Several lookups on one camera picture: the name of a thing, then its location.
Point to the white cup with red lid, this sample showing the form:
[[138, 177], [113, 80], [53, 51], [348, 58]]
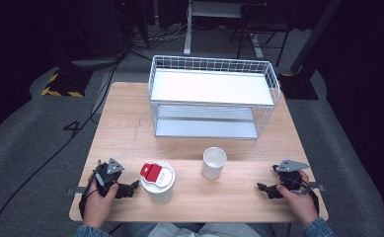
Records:
[[160, 194]]

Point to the person's right hand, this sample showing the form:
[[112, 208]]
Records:
[[298, 205]]

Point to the white metal stand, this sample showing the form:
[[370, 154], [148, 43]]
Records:
[[189, 29]]

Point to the black yellow striped base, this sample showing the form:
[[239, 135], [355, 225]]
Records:
[[66, 84]]

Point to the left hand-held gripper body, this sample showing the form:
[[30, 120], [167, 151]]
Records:
[[105, 176]]

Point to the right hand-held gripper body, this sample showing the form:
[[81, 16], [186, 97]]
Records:
[[290, 179]]

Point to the black metal chair frame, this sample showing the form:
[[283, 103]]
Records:
[[262, 23]]

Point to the grey table bracket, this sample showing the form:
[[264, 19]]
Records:
[[76, 191], [317, 186]]

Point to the person's left hand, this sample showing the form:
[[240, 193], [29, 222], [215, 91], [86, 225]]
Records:
[[97, 207]]

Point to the person's lap in jeans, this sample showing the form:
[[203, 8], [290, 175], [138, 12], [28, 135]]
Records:
[[199, 231]]

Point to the black pole stand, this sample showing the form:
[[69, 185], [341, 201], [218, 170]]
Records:
[[306, 49]]

